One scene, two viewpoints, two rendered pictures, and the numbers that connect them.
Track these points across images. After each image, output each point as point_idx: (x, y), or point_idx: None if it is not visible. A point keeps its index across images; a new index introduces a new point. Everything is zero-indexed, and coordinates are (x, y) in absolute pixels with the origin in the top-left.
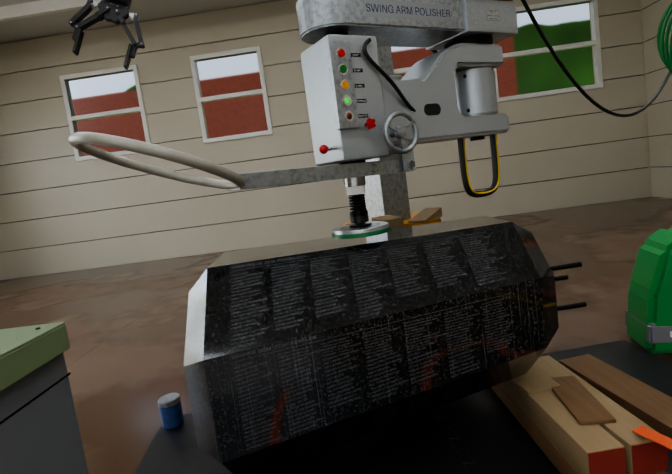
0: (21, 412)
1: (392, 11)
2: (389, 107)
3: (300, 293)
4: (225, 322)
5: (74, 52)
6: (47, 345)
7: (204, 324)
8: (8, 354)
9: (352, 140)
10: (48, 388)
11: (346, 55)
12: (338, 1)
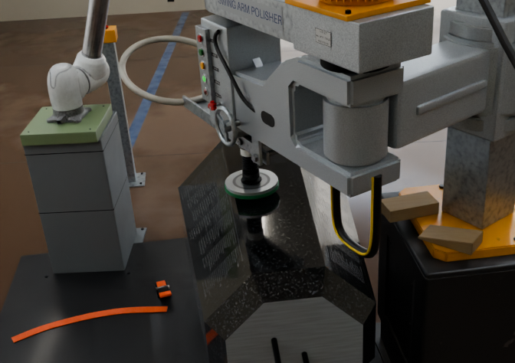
0: (75, 154)
1: (234, 7)
2: (237, 97)
3: (205, 193)
4: (193, 178)
5: None
6: (83, 137)
7: (193, 171)
8: (64, 134)
9: (213, 111)
10: (89, 152)
11: (203, 41)
12: None
